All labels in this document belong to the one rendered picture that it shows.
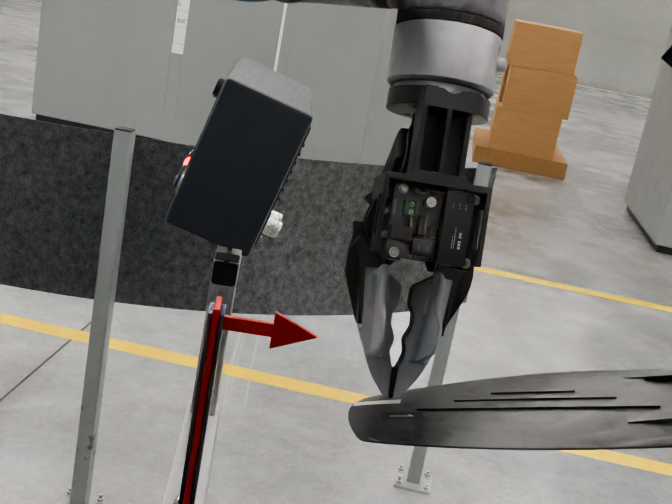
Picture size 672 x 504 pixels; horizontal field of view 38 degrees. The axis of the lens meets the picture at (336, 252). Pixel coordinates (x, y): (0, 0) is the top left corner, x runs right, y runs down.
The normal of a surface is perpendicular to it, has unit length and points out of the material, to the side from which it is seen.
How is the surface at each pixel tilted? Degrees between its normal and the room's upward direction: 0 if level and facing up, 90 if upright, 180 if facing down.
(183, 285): 90
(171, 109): 90
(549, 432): 9
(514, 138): 90
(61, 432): 0
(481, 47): 74
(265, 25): 90
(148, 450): 0
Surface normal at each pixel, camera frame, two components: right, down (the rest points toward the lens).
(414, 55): -0.62, -0.11
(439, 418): 0.00, -1.00
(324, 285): 0.47, 0.33
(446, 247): 0.09, 0.00
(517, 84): -0.14, 0.25
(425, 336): -0.96, -0.22
